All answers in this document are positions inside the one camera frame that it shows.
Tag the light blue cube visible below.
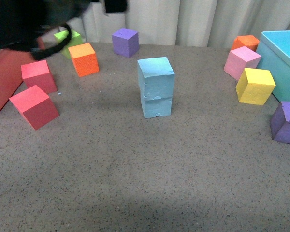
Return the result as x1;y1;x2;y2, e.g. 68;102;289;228
140;92;173;118
137;57;175;101

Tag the purple foam cube back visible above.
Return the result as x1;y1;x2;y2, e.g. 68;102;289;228
112;28;139;58

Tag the purple foam cube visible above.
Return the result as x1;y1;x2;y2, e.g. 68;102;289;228
112;28;139;58
270;101;290;144

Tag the orange foam cube left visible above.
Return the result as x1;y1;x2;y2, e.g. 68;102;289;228
68;43;100;77

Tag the orange foam cube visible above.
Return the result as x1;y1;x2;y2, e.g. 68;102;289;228
68;43;100;77
231;35;260;51

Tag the grey curtain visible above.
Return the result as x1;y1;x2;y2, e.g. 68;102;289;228
43;0;290;48

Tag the green foam cube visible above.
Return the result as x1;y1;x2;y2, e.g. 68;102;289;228
54;29;83;59

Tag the red foam cube front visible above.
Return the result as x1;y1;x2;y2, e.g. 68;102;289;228
9;85;59;130

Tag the red foam cube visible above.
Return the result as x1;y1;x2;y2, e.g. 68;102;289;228
21;60;57;94
9;85;59;130

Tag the pink foam cube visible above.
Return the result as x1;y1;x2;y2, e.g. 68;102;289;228
223;46;261;81

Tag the yellow foam cube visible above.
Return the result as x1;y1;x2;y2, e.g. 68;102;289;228
236;68;276;105

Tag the red foam cube rear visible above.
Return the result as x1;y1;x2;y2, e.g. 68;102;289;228
21;60;57;94

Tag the orange foam cube right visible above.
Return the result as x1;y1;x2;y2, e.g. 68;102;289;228
231;35;260;51

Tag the purple foam cube right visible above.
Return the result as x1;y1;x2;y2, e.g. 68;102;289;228
270;101;290;144

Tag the red plastic bin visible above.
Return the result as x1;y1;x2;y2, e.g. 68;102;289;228
0;49;34;111

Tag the light blue plastic bin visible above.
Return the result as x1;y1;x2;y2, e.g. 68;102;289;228
256;30;290;102

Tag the black cable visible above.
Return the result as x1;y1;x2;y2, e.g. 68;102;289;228
30;23;73;61

